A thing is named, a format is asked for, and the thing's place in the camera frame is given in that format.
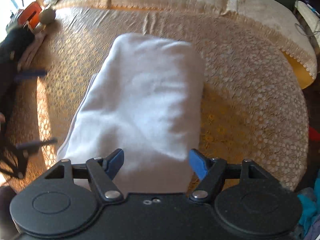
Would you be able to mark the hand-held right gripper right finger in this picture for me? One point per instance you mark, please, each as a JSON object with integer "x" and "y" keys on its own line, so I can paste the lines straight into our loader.
{"x": 197, "y": 163}

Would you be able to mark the teal cloth pile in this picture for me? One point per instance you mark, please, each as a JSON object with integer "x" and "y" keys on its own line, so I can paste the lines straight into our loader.
{"x": 307, "y": 205}

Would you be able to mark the black cloth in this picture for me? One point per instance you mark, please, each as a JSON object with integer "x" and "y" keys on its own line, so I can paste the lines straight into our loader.
{"x": 21, "y": 38}

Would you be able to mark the light pink cloth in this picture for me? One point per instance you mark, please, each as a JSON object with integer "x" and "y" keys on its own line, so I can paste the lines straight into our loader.
{"x": 35, "y": 47}

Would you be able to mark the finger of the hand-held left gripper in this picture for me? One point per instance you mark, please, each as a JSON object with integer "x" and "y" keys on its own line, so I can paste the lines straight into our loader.
{"x": 30, "y": 74}
{"x": 35, "y": 145}

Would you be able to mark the white printed t-shirt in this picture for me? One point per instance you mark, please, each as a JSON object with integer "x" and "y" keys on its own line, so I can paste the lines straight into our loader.
{"x": 145, "y": 97}

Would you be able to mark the orange box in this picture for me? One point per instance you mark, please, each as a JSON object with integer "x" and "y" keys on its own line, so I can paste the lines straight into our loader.
{"x": 31, "y": 11}

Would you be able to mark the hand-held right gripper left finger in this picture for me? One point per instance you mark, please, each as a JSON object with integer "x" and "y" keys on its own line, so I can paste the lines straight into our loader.
{"x": 117, "y": 158}

